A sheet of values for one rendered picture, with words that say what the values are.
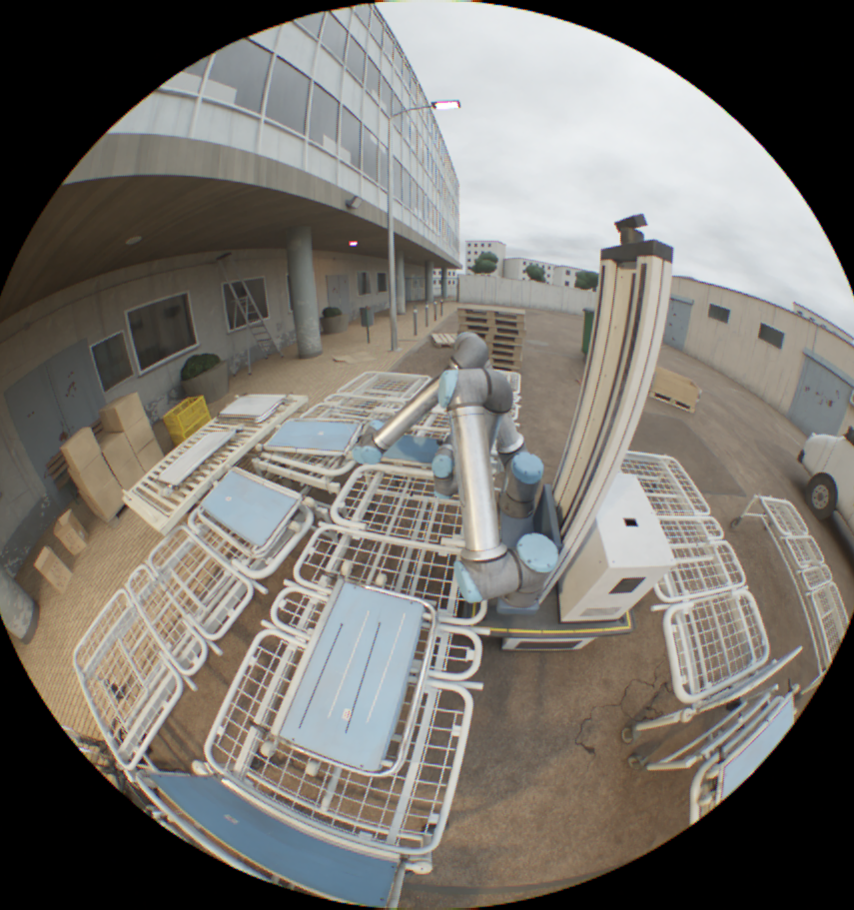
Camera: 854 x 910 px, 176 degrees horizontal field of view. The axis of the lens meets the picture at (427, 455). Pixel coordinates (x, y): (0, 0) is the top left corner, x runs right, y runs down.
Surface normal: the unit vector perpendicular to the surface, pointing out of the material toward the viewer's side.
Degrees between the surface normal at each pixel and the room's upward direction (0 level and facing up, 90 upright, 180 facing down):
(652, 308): 90
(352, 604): 5
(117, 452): 90
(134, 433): 90
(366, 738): 5
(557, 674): 0
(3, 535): 90
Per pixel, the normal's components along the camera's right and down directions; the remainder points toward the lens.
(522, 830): -0.01, -0.82
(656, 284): -0.19, 0.57
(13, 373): 0.98, 0.11
